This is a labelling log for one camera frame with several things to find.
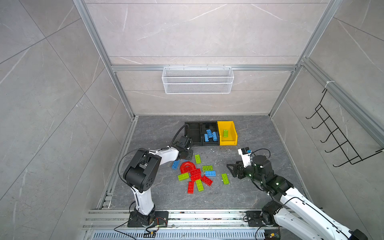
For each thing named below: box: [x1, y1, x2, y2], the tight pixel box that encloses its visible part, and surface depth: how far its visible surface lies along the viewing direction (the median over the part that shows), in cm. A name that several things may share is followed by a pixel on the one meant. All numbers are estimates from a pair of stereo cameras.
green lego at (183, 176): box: [177, 172, 190, 181], surface depth 88 cm
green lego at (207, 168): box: [202, 165, 214, 173], surface depth 92 cm
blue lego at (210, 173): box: [205, 170, 217, 177], surface depth 90 cm
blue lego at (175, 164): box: [171, 160, 180, 170], surface depth 92 cm
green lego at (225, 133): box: [223, 129, 228, 138], surface depth 109 cm
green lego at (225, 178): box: [221, 173, 230, 185], surface depth 89 cm
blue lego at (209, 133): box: [206, 129, 213, 139], surface depth 109 cm
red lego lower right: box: [200, 175, 213, 187], surface depth 87 cm
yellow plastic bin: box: [217, 121, 238, 146], surface depth 107 cm
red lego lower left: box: [187, 181, 195, 195], surface depth 85 cm
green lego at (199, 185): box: [195, 179, 204, 192], surface depth 85 cm
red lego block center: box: [190, 168, 202, 182], surface depth 89 cm
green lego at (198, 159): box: [194, 154, 202, 164], surface depth 97 cm
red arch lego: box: [180, 161, 196, 174], surface depth 92 cm
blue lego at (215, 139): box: [212, 131, 218, 142], surface depth 106 cm
